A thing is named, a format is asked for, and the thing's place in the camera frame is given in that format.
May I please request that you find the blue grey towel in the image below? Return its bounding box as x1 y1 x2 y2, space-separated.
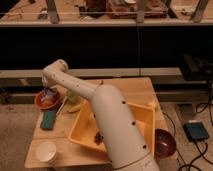
41 88 56 102

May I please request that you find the red bowl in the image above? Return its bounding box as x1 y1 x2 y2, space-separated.
34 89 61 110

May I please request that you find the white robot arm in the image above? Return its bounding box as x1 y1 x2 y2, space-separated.
42 59 160 171

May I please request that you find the dark brown bowl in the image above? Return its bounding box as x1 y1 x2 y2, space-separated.
154 129 176 159

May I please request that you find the green pear toy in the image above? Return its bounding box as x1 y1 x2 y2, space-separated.
66 90 79 103

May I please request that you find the yellow banana toy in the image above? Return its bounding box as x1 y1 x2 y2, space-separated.
67 103 82 113

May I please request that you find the green sponge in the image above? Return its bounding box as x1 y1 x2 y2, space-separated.
40 110 56 130

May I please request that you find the yellow plastic tray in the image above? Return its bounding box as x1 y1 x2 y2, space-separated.
68 101 155 168

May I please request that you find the wooden board table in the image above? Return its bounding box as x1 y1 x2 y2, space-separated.
25 78 168 168

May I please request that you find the white paper cup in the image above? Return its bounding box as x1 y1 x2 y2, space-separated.
36 141 57 163

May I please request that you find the brown crumbs pile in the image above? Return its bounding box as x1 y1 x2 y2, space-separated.
94 132 103 145

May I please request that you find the black pedal box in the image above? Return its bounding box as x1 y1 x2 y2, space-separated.
183 122 209 142

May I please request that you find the white handled utensil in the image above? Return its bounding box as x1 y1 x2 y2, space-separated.
56 96 67 116

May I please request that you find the black cable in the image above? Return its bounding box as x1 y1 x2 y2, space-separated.
161 83 213 171

